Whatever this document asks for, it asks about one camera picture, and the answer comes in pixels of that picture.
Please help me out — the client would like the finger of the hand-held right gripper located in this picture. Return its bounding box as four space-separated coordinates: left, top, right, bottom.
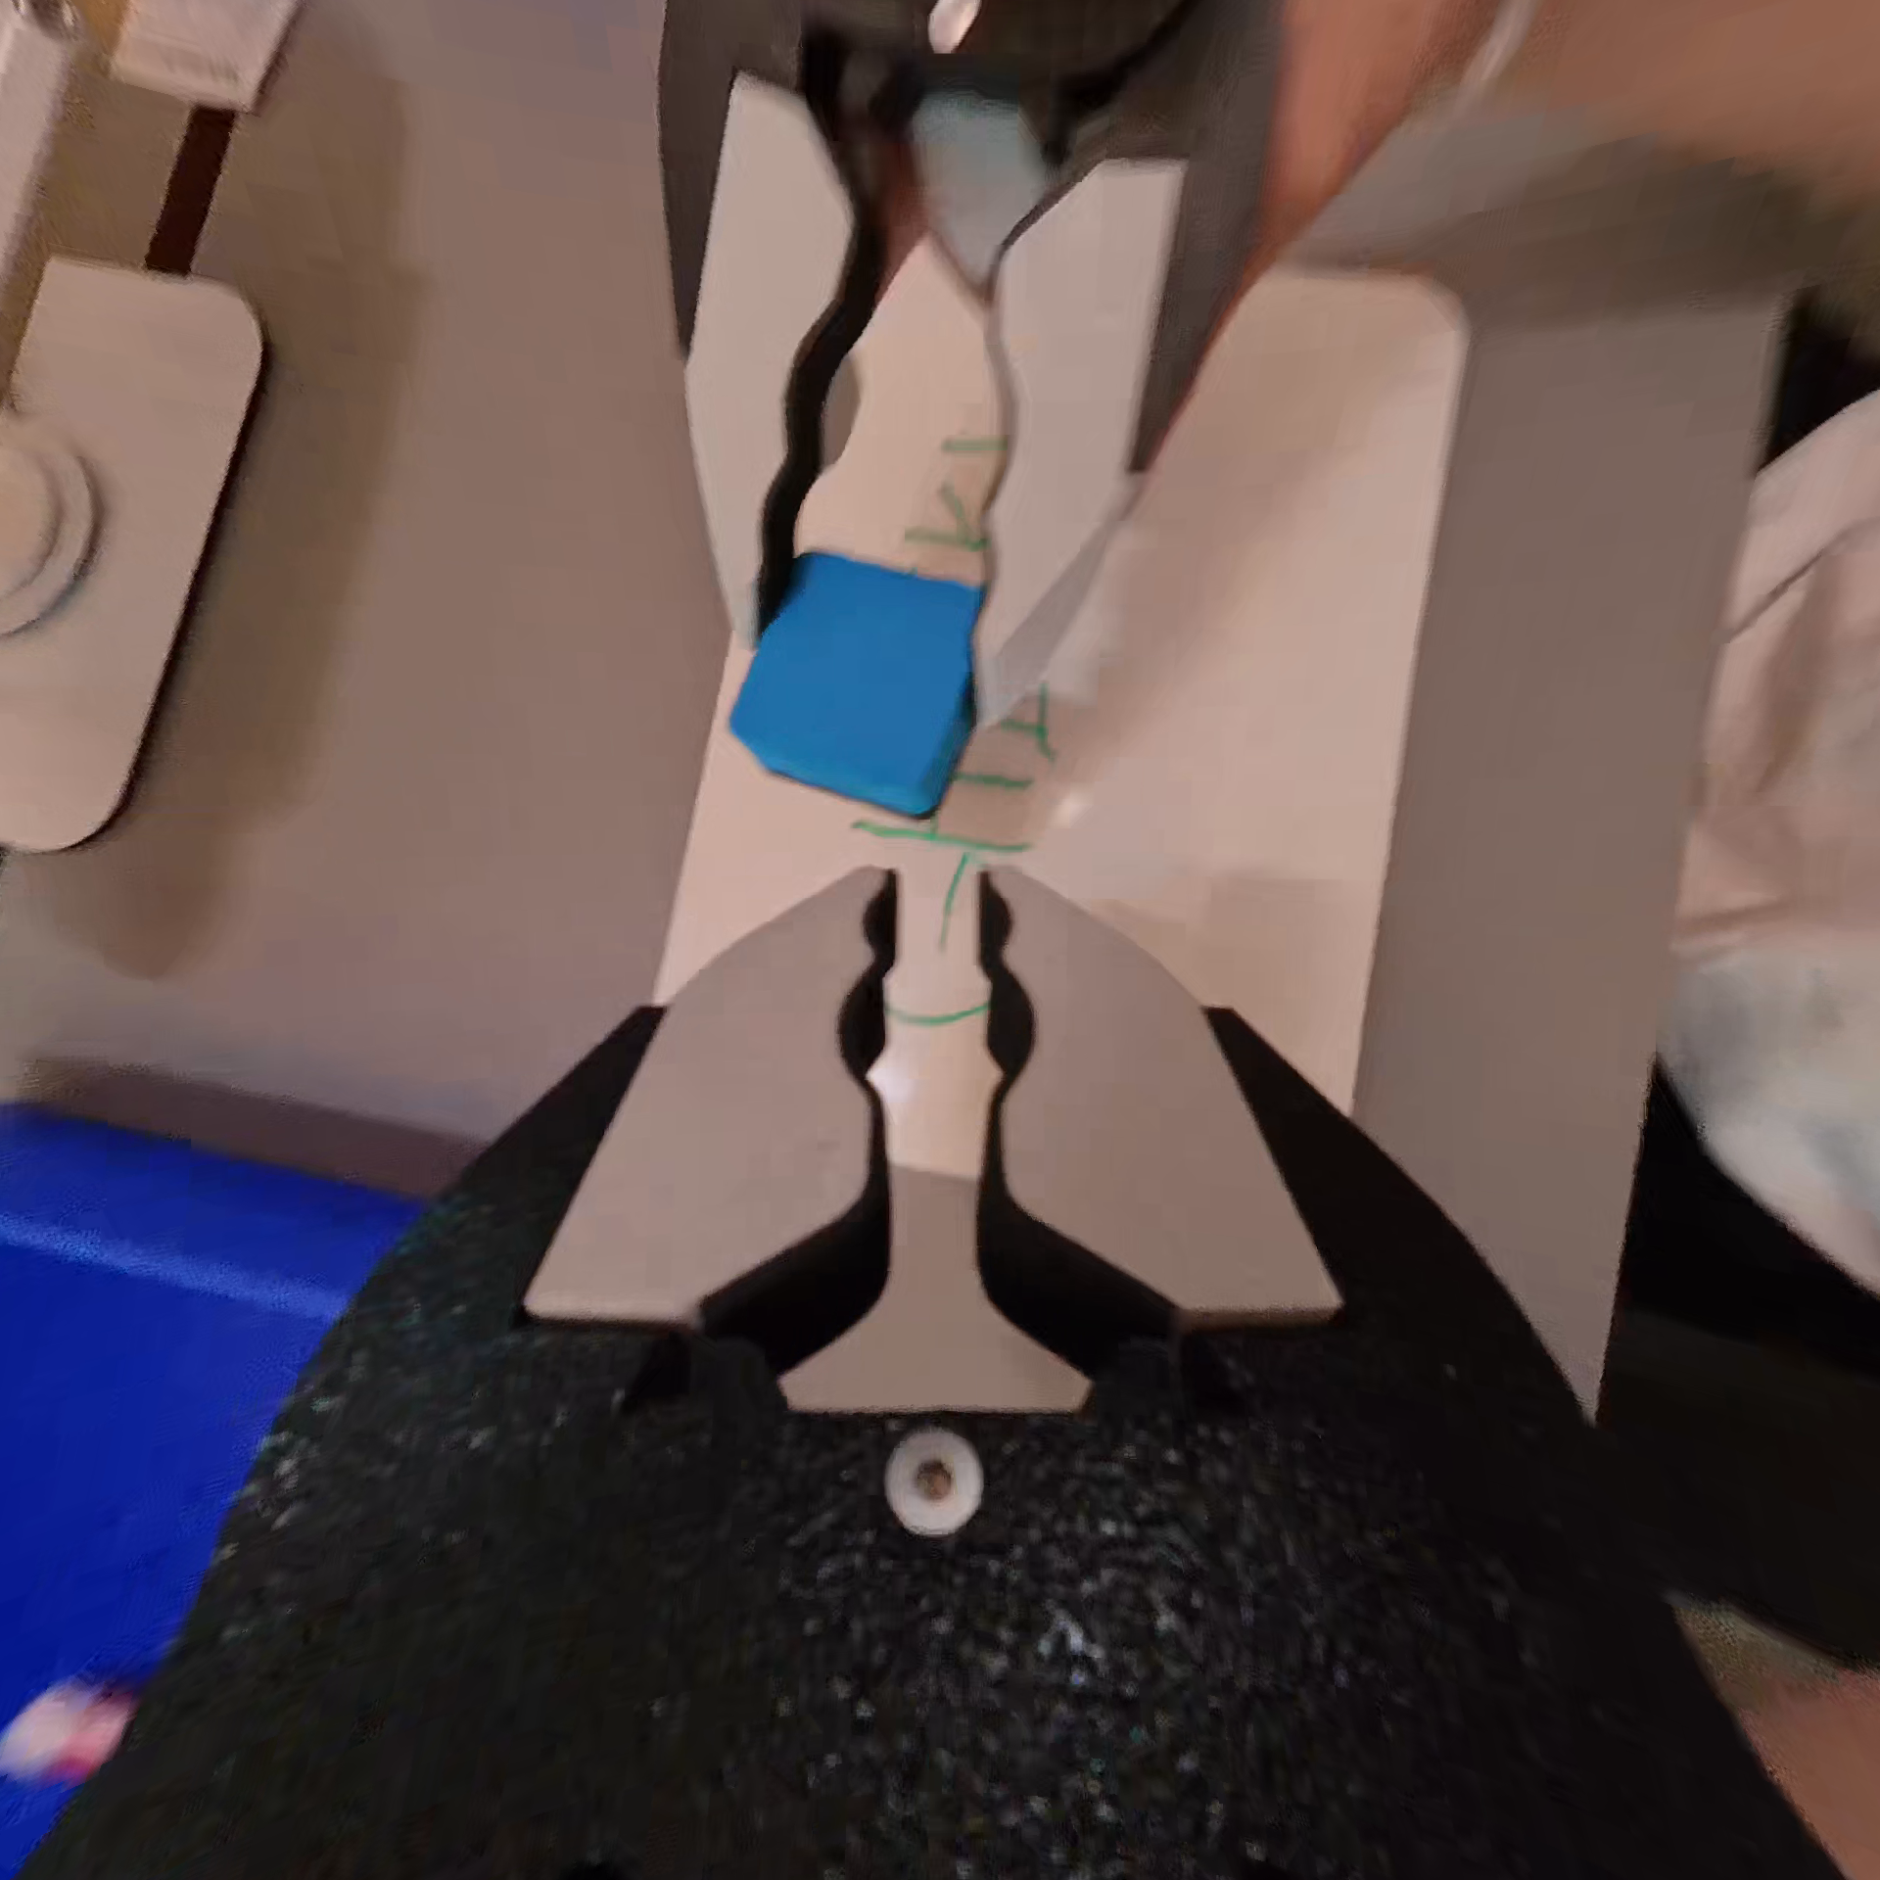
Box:
687 68 868 649
977 159 1189 725

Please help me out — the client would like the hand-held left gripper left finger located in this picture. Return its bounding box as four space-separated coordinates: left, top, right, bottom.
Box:
521 865 902 1373

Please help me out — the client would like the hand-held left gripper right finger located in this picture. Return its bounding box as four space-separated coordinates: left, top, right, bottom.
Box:
977 865 1346 1373

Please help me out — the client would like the white whiteboard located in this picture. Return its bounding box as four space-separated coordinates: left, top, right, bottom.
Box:
654 242 1473 1184

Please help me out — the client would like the blue foam eraser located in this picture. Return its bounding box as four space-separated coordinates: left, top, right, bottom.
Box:
729 551 989 819

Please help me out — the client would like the blue plastic bin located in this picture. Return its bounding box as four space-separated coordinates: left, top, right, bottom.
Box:
0 1101 435 1785

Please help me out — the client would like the person's right hand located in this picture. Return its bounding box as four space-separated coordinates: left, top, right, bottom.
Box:
1260 0 1487 272

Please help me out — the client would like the wooden sign stand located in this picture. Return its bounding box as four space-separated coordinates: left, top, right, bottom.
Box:
0 256 268 857

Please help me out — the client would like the white bead bracelet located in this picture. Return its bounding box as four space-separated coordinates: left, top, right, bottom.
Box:
1445 0 1535 105

